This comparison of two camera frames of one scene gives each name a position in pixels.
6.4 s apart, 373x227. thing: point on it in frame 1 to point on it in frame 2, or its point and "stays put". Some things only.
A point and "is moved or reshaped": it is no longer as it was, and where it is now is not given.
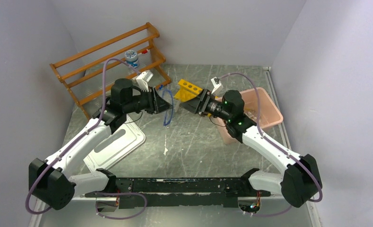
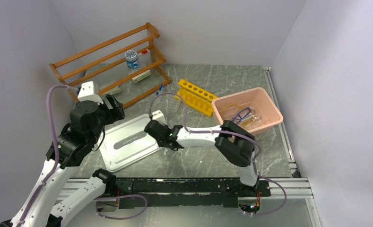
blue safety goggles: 168,106 is moved or reshaped
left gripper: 155,101 to 116,112
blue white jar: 131,57 stays put
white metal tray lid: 124,139 is moved or reshaped
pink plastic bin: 258,105 stays put
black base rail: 184,192 stays put
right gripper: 199,104 to 160,144
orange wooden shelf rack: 89,74 stays put
